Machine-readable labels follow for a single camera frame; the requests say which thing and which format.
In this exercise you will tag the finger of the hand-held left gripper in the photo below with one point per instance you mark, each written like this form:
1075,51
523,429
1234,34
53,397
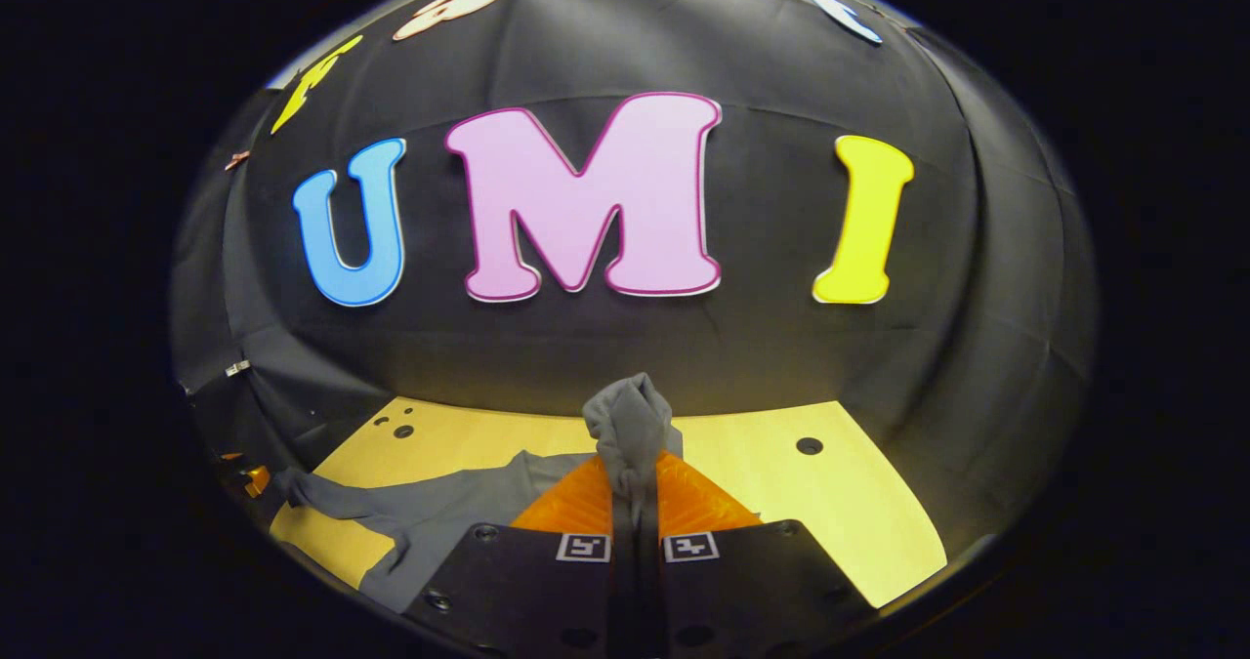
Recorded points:
257,480

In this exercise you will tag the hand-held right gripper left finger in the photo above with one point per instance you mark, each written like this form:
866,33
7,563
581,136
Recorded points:
547,591

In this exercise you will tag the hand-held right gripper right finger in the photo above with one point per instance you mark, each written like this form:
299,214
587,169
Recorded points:
742,591

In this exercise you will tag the grey polo shirt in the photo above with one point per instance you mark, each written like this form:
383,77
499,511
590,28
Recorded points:
439,514

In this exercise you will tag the silver cloth clip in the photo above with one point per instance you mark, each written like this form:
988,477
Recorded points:
237,368

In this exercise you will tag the black backdrop cloth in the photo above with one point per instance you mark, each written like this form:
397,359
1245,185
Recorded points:
684,347

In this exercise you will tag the red cloth clip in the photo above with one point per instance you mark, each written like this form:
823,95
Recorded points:
236,160

